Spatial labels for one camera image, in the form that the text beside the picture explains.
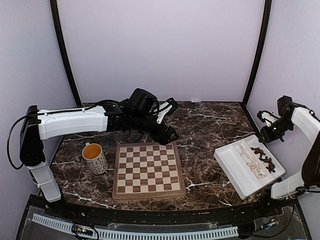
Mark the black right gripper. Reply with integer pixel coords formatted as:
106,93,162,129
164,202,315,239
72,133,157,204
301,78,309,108
258,117,295,144

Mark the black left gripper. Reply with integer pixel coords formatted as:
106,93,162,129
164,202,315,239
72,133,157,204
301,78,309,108
130,112,180,146

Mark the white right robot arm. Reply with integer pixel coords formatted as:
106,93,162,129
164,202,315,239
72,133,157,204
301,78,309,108
257,95,320,200

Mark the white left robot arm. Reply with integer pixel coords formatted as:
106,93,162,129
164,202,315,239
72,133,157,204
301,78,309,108
19,98,179,218

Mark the pile of dark chess pieces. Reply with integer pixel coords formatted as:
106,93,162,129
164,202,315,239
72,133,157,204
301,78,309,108
250,147,276,173

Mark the pile of white chess pieces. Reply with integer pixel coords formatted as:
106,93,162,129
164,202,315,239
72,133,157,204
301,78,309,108
238,144,267,180

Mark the wooden chess board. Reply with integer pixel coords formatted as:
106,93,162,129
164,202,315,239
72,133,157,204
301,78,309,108
112,142,186,201

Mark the white divided plastic tray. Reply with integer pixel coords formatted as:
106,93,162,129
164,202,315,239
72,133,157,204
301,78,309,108
214,134,286,200

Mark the patterned mug with orange liquid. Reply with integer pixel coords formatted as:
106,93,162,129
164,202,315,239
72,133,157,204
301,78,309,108
82,142,108,175

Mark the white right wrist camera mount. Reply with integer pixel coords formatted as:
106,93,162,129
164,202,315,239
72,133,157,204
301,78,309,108
257,110,279,127

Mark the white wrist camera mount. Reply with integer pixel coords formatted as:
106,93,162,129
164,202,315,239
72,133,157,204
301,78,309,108
152,97,179,124
257,110,279,127

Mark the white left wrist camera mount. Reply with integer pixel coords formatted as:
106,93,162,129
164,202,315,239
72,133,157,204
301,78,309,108
152,97,179,124

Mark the black front rail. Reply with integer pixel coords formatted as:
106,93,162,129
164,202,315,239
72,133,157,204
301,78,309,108
27,194,299,234

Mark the black enclosure frame post right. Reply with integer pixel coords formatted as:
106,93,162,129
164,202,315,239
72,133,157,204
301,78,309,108
241,0,272,109

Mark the black enclosure frame post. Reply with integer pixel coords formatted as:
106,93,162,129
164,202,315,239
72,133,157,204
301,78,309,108
241,0,272,109
49,0,82,107

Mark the white slotted cable duct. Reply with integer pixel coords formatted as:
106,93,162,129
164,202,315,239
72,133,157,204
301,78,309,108
31,213,239,240

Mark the black enclosure frame post left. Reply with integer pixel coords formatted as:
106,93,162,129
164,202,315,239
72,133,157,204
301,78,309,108
49,0,82,107

